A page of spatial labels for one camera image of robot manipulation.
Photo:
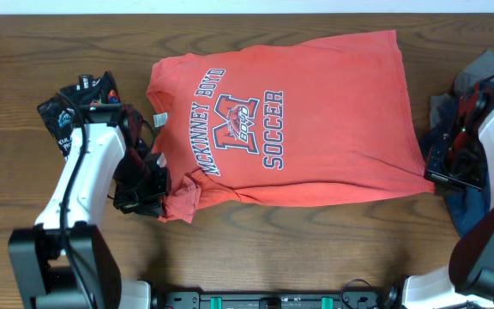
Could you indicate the grey garment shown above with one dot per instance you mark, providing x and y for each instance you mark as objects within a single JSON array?
[{"x": 479, "y": 69}]

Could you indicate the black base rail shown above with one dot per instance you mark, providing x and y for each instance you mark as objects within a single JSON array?
[{"x": 355, "y": 298}]

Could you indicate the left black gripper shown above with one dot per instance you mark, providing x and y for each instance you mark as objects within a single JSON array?
[{"x": 142, "y": 196}]

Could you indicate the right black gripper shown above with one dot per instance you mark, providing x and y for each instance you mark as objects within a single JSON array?
[{"x": 436, "y": 171}]

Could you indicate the black printed folded shirt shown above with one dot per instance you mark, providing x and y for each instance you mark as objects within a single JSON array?
[{"x": 58, "y": 115}]

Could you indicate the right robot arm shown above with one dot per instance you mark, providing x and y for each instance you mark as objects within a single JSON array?
[{"x": 468, "y": 279}]

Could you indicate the red soccer t-shirt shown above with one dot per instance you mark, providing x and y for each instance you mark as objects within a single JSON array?
[{"x": 323, "y": 122}]

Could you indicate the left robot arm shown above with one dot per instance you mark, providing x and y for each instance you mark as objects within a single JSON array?
[{"x": 63, "y": 261}]

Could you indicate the navy blue garment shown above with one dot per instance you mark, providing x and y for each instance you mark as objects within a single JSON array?
[{"x": 468, "y": 207}]

